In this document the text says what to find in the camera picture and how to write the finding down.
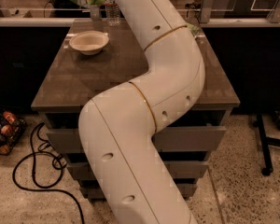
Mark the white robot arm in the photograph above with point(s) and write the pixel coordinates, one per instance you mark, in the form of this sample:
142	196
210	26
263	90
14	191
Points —
116	126

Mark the white paper bowl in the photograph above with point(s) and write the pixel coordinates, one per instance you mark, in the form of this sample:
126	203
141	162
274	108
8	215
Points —
89	43

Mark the top grey drawer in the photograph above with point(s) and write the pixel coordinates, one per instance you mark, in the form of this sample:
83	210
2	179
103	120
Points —
171	139

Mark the grey drawer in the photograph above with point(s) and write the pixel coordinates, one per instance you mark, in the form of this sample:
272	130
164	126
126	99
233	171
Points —
177	169
171	139
94	193

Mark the grey drawer cabinet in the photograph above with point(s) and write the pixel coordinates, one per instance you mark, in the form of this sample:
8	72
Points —
74	78

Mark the middle grey drawer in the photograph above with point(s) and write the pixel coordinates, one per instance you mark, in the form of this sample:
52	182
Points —
177	169

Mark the clear plastic water bottle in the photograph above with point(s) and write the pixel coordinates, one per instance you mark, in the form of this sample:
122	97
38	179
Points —
112	14

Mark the bottom grey drawer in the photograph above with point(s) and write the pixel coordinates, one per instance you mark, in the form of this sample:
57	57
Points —
94	193

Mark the black stand leg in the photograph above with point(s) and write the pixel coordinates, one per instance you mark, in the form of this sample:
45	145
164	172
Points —
266	141

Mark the black wire basket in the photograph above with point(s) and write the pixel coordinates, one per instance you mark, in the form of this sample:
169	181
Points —
12	128

